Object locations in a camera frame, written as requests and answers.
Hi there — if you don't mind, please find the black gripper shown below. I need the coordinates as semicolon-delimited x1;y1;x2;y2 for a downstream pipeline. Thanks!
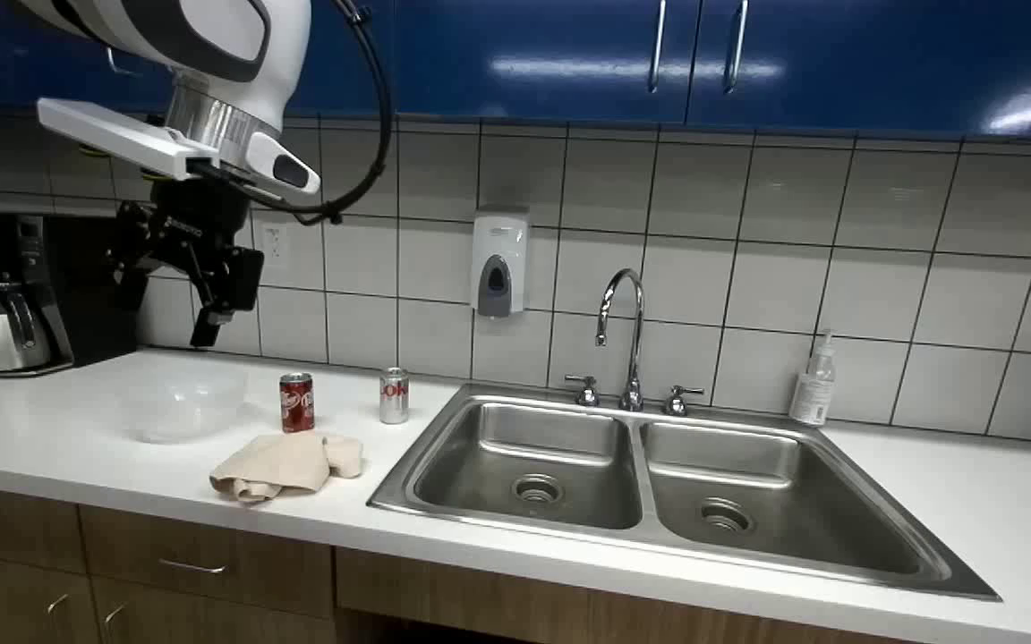
113;174;265;355

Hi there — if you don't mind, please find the beige waffle cloth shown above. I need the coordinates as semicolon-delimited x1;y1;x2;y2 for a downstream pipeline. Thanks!
209;428;369;508

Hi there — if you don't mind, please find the translucent white bowl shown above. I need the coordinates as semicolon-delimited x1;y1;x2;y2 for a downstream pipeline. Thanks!
115;362;256;448

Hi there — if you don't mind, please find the black coffee maker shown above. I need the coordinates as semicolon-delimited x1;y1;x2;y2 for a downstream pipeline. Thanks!
0;209;152;379

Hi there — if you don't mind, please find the red soda can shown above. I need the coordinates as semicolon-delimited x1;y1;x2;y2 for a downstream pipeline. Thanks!
275;369;318;435

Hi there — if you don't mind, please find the steel coffee carafe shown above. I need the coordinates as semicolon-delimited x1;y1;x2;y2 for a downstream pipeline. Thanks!
0;277;75;379

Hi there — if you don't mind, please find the silver soda can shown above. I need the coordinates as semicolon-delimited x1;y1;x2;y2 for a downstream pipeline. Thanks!
375;362;413;428

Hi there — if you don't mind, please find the wooden drawer front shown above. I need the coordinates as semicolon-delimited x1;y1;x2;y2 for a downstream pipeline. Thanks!
0;479;89;580
75;503;342;623

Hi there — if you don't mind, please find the wooden sink front panel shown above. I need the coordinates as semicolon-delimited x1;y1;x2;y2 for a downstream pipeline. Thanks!
333;547;913;644

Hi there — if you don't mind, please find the chrome gooseneck faucet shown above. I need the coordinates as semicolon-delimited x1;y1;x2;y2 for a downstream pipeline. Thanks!
592;263;651;410

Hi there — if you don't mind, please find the stainless steel double sink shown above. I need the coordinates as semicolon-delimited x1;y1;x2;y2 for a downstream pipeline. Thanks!
367;381;1002;603

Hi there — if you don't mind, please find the clear soap pump bottle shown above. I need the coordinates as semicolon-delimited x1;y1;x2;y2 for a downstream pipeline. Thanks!
783;330;843;428

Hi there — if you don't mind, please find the white wall outlet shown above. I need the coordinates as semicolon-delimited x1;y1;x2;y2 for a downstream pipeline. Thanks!
256;209;295;289

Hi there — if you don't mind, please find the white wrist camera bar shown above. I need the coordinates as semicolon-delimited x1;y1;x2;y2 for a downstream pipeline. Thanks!
34;96;327;199

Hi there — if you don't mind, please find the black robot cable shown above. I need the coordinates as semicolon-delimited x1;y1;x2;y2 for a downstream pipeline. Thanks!
256;0;397;227

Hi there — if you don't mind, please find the silver drawer handle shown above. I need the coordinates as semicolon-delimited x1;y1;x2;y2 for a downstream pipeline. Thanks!
156;555;232;580

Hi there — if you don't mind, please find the white wall soap dispenser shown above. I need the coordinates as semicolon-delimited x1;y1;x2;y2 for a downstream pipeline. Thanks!
471;206;534;323

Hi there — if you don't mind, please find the chrome faucet handle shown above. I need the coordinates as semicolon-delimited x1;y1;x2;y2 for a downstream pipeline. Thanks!
564;372;604;407
658;381;708;418

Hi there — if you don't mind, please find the silver cabinet door handle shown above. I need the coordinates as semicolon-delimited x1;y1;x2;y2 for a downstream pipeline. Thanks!
648;0;674;96
725;0;755;100

